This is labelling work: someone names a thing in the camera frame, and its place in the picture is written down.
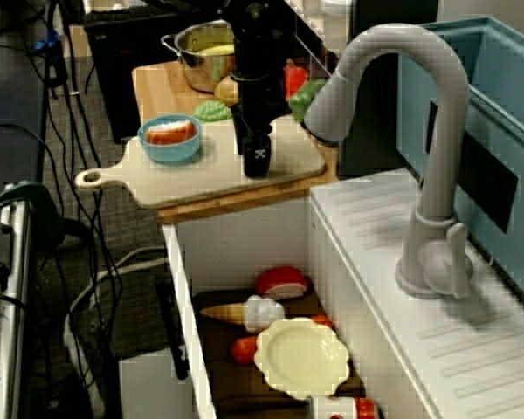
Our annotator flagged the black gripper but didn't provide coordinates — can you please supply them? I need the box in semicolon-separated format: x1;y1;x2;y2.
231;74;288;178

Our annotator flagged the blue plastic bowl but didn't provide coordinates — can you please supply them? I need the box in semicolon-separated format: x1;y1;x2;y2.
137;113;202;165

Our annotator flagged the salmon sushi toy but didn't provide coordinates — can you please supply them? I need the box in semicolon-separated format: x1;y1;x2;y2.
146;120;197;144

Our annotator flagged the beige cutting board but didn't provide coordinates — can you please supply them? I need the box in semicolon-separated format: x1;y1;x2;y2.
73;115;328;210

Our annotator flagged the green grapes toy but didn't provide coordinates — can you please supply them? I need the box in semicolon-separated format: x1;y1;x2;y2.
193;100;233;126

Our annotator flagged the toy chicken drumstick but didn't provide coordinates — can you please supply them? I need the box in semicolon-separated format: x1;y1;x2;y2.
213;77;241;108

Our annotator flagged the green bell pepper toy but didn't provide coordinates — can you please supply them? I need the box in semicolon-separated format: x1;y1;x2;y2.
287;79;328;126

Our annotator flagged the red plastic plate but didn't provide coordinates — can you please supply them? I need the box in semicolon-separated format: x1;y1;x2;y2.
283;65;309;100

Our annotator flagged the steel cooking pot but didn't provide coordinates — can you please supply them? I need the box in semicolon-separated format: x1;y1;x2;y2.
160;20;245;93

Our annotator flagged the yellow corn toy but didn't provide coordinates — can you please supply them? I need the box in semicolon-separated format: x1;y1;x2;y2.
196;43;236;57

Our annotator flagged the toy ice cream cone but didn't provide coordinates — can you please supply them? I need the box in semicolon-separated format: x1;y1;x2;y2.
199;294;286;333

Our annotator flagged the white toy sink unit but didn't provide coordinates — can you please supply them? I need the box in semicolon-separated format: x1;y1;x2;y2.
163;168;524;419

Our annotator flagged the grey toy faucet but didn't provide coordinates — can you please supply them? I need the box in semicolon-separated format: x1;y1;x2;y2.
303;24;475;300

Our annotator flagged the orange tomato toy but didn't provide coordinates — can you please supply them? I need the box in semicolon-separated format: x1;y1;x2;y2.
231;335;259;366

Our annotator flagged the yellow flower-shaped plate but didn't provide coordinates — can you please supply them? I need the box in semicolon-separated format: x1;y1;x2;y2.
253;317;349;401

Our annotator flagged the green clamp tool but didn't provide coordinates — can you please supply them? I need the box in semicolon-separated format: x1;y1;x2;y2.
0;181;91;250

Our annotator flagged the teal plastic bin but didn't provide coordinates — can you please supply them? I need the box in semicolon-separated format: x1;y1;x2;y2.
396;16;524;292

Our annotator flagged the black cable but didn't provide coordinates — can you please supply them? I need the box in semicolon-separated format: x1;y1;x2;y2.
0;120;66;223
59;0;128;394

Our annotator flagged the black cabinet handle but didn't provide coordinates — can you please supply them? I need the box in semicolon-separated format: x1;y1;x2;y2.
154;274;190;380

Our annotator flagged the white hose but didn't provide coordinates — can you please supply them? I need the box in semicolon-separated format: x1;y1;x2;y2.
64;246;169;419

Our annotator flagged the blue cable clip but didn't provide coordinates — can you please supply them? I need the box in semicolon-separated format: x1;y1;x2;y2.
33;29;61;52

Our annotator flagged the aluminium frame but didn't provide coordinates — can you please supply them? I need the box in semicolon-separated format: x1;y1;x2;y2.
0;200;34;419

